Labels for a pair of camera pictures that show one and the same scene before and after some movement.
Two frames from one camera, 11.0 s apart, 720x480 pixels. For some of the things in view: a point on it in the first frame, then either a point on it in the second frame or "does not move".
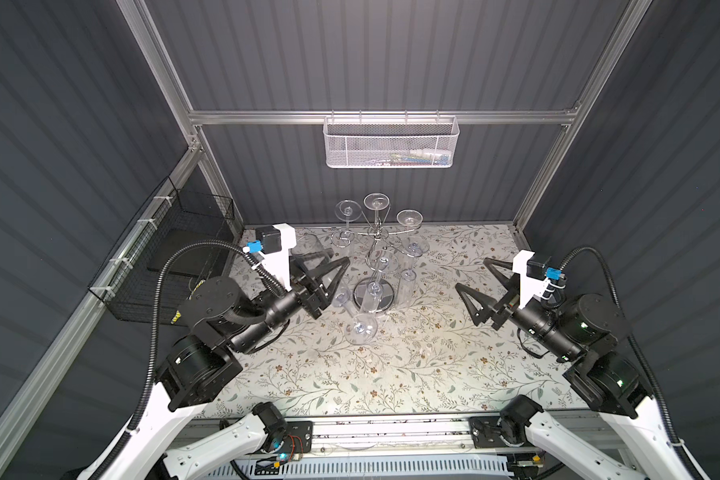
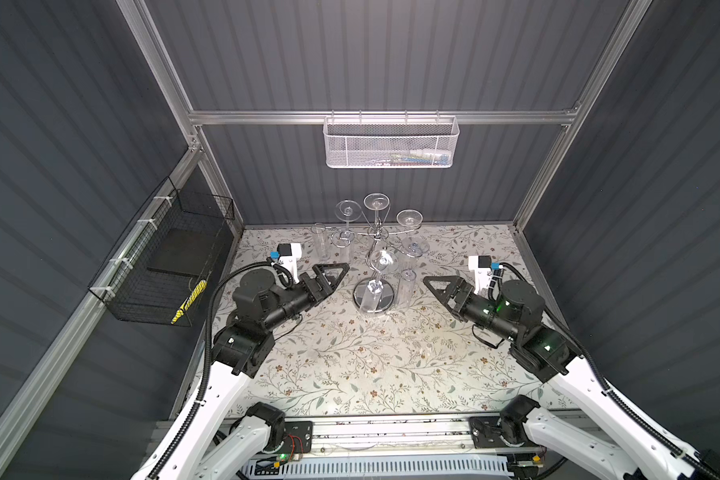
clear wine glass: (377, 201) does not move
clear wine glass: (412, 218) does not move
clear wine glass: (347, 211) does not move
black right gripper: (486, 303) -> (458, 285)
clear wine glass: (361, 329) -> (319, 231)
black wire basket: (173, 221) does not move
